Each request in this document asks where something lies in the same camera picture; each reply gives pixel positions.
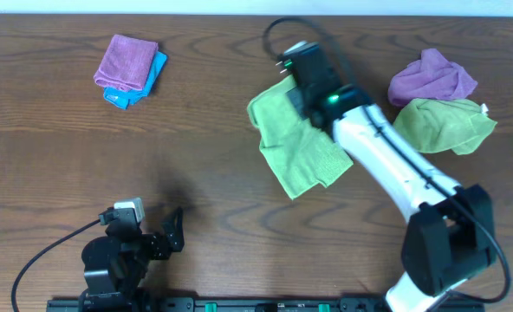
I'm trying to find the folded blue cloth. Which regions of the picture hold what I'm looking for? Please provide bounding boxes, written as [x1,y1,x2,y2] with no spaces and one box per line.
[103,51,167,110]

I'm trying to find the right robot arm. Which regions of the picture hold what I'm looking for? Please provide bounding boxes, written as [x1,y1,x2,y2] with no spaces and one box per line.
[280,42,500,311]

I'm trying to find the crumpled green cloth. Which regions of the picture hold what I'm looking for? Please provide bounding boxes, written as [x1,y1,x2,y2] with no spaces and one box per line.
[393,99,497,155]

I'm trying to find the right black cable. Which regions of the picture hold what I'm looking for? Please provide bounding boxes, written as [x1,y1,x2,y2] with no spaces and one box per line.
[262,16,512,304]

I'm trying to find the left black cable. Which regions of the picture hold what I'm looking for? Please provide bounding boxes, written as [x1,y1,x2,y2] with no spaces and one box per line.
[10,218,102,312]

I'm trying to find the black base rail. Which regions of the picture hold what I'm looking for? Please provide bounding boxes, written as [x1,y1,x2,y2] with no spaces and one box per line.
[46,296,485,312]

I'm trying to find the black cable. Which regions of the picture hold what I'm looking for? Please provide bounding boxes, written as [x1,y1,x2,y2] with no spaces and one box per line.
[262,16,512,304]
[10,218,102,312]

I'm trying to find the crumpled purple cloth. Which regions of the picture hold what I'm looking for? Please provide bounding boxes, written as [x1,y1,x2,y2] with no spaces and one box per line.
[387,49,478,107]

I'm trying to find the folded purple cloth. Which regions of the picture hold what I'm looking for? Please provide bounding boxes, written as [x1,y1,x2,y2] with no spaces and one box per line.
[94,35,158,92]

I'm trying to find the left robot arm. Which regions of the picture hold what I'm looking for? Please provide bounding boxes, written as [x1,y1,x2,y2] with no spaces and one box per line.
[78,208,185,312]

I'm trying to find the green microfiber cloth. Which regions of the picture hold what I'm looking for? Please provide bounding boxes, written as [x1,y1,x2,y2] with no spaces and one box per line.
[247,76,354,199]

